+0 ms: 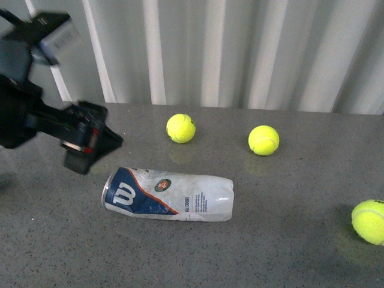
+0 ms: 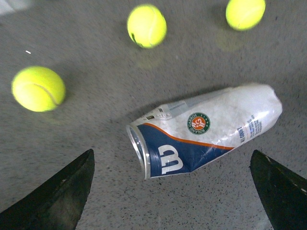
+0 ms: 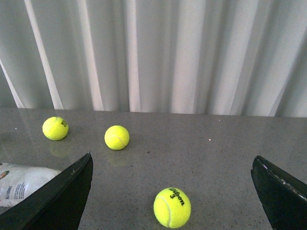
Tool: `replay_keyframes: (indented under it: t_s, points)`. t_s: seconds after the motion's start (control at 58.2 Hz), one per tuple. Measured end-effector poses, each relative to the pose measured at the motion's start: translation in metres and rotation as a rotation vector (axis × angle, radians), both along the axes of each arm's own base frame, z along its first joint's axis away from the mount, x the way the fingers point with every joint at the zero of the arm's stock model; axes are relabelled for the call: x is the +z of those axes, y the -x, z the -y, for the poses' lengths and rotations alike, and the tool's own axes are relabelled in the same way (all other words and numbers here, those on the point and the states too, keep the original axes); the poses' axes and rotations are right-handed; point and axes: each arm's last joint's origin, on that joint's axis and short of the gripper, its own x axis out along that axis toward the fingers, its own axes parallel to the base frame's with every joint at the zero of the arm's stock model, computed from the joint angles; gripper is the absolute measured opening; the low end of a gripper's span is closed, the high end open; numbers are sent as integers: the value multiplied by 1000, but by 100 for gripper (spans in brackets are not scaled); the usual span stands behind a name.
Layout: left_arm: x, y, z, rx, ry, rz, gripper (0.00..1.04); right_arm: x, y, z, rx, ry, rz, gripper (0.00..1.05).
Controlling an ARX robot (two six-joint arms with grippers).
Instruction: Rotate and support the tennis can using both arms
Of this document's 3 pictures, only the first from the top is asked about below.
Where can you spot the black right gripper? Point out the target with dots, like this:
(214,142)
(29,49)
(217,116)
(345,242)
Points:
(82,130)

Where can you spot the clear Wilson tennis ball can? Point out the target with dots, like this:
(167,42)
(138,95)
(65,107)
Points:
(143,193)

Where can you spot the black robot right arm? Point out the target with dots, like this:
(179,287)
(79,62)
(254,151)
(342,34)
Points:
(19,96)

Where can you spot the yellow tennis ball middle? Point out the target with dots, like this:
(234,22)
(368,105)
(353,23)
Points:
(180,128)

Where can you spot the yellow tennis ball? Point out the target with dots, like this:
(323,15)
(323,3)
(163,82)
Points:
(180,128)
(263,140)

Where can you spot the yellow tennis ball far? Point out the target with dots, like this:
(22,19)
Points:
(263,140)

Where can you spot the tennis ball with black logo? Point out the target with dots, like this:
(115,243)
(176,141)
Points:
(367,221)

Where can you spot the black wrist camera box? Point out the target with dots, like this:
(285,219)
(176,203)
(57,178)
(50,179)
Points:
(45,37)

